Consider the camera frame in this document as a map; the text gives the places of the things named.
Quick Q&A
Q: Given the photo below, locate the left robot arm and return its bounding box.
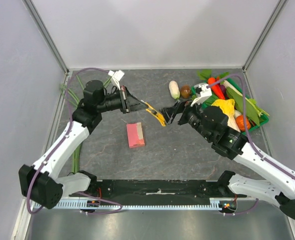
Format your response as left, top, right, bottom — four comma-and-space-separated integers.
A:
18, 80, 148, 209

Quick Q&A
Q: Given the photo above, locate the orange carrot toy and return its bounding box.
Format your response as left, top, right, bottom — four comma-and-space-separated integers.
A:
207, 77, 226, 100

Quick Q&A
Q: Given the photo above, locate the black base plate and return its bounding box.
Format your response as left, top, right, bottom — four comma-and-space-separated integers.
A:
68, 178, 248, 200

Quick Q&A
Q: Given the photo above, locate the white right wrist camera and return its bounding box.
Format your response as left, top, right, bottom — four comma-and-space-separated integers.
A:
191, 83, 212, 107

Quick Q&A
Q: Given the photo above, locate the orange pumpkin toy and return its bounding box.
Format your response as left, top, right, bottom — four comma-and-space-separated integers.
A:
235, 115, 251, 132

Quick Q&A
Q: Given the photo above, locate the green plastic tray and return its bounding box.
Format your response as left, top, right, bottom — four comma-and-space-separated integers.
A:
190, 76, 270, 132

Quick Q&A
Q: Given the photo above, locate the yellow utility knife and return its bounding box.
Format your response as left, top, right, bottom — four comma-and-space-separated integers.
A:
141, 100, 167, 127

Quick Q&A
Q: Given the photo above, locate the green corn toy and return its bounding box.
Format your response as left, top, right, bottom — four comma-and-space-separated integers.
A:
226, 87, 269, 126

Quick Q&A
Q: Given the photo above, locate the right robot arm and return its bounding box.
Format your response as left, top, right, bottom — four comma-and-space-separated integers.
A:
160, 101, 295, 220

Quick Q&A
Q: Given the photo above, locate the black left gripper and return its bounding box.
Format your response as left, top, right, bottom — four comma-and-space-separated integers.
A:
97, 85, 148, 114

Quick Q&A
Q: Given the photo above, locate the yellow cabbage toy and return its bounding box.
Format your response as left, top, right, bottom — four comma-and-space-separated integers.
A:
211, 99, 241, 133

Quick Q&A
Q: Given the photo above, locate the green long beans bundle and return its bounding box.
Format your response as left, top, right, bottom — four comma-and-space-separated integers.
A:
59, 72, 114, 175

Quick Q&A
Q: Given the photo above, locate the brown mushroom toy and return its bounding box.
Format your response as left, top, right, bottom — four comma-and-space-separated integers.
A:
180, 85, 192, 99

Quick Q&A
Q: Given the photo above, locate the white radish toy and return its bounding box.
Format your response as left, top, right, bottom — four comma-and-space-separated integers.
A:
168, 80, 181, 100

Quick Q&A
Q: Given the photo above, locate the pink express box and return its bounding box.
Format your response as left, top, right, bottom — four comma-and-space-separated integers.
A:
126, 122, 146, 149

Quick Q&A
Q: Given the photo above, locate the green leafy vegetable toy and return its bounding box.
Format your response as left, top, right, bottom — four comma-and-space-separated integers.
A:
197, 69, 230, 83

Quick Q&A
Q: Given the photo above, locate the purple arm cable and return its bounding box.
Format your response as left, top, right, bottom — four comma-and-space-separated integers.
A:
207, 73, 295, 216
26, 67, 123, 215

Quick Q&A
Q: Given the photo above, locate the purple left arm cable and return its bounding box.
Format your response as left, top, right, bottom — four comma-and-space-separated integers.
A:
26, 67, 123, 215

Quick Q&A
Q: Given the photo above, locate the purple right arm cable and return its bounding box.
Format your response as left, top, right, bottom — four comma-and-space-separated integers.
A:
207, 73, 295, 216

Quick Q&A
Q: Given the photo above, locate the white cable duct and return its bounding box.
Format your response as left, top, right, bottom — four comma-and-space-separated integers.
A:
53, 197, 233, 211

